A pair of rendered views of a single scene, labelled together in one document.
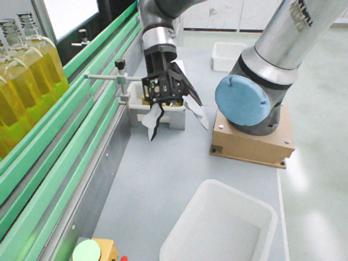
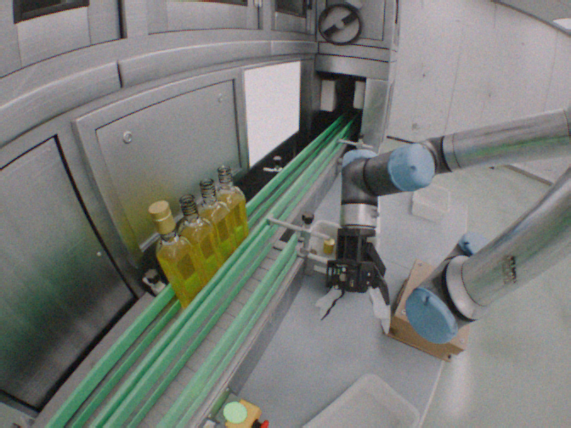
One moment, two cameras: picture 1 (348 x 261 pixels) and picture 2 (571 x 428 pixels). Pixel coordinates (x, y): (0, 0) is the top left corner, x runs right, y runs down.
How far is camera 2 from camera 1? 0.18 m
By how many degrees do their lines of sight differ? 16
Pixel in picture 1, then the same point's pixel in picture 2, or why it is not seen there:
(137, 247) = (279, 411)
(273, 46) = (478, 284)
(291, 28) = (499, 278)
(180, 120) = not seen: hidden behind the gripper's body
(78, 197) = (234, 365)
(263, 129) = not seen: hidden behind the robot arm
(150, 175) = (311, 344)
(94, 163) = (256, 331)
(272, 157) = (443, 351)
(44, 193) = (206, 368)
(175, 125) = not seen: hidden behind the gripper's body
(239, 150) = (414, 338)
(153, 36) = (353, 213)
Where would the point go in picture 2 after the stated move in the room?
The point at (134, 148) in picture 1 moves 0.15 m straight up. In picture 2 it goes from (302, 304) to (304, 271)
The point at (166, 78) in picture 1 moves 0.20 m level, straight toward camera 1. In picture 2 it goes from (356, 272) to (333, 384)
